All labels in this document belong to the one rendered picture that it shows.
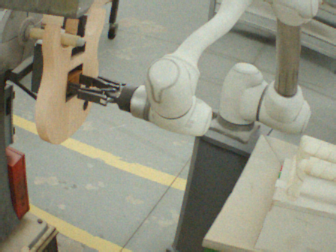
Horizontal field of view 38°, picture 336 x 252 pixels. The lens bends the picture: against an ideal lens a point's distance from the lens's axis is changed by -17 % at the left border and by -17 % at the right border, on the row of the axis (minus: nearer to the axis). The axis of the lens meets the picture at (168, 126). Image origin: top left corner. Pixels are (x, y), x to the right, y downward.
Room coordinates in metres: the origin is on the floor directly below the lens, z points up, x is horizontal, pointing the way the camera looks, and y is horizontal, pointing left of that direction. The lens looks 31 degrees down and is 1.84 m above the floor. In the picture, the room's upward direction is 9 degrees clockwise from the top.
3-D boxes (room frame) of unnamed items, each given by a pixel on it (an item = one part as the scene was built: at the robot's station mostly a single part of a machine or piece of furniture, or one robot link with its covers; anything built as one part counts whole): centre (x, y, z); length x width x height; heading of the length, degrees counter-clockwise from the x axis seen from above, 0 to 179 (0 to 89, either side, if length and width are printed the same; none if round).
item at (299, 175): (0.99, -0.32, 1.15); 0.03 x 0.03 x 0.09
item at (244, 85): (1.97, -0.27, 0.87); 0.18 x 0.16 x 0.22; 65
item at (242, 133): (1.98, -0.24, 0.73); 0.22 x 0.18 x 0.06; 65
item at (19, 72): (1.63, 0.53, 1.02); 0.19 x 0.04 x 0.04; 163
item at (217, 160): (1.98, -0.26, 0.35); 0.28 x 0.28 x 0.70; 65
